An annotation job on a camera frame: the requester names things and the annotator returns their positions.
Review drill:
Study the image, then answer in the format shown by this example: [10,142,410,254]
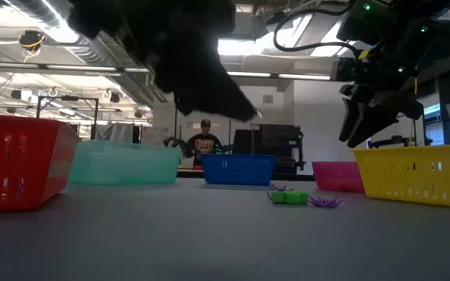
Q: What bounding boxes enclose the black ceiling device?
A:
[16,29,47,52]

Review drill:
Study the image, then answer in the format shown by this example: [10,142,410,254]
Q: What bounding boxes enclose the silver ventilation duct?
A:
[0,0,168,105]

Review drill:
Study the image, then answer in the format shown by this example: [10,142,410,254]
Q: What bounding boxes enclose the long ceiling light bar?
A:
[227,70,332,82]
[0,61,151,78]

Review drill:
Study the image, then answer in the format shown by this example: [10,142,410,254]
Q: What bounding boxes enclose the pink plastic bowl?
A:
[311,160,366,194]

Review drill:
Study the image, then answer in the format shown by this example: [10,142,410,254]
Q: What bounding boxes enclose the blue plastic basket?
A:
[200,153,277,187]

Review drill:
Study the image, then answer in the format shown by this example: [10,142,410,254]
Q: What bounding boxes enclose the black equipment rack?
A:
[230,123,306,181]

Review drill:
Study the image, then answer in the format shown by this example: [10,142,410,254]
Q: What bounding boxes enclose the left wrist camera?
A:
[205,0,237,37]

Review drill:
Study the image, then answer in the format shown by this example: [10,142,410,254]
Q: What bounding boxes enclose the grey table mat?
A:
[0,177,450,281]

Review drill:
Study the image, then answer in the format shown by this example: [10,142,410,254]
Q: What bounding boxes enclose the purple toy spider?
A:
[267,182,295,193]
[307,195,344,209]

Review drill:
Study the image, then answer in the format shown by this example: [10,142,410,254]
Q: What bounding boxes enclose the black frame stand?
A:
[36,94,100,141]

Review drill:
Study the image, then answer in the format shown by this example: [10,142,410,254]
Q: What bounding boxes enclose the black framed whiteboard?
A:
[367,112,427,149]

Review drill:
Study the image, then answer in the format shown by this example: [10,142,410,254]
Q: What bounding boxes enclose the red plastic basket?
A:
[0,112,82,213]

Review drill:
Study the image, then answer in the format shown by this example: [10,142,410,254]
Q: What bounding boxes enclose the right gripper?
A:
[337,46,425,149]

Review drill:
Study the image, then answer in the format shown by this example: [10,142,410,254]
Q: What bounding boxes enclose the black tripod stand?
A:
[409,116,419,146]

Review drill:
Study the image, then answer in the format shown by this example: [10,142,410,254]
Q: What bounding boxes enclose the yellow plastic basket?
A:
[352,143,450,211]

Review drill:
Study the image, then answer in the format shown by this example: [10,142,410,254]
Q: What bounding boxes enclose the teal plastic basket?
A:
[68,140,183,186]

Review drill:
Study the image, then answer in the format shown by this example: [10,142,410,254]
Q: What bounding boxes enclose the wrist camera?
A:
[329,56,363,84]
[205,0,237,37]

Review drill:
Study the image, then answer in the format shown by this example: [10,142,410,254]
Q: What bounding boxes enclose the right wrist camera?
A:
[329,56,363,84]

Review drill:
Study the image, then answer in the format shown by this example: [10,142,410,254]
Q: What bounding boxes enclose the person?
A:
[184,118,223,169]

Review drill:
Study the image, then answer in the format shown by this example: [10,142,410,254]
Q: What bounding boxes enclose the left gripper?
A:
[125,0,259,123]

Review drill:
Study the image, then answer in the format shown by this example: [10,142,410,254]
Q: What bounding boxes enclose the green toy skeleton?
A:
[270,190,310,206]

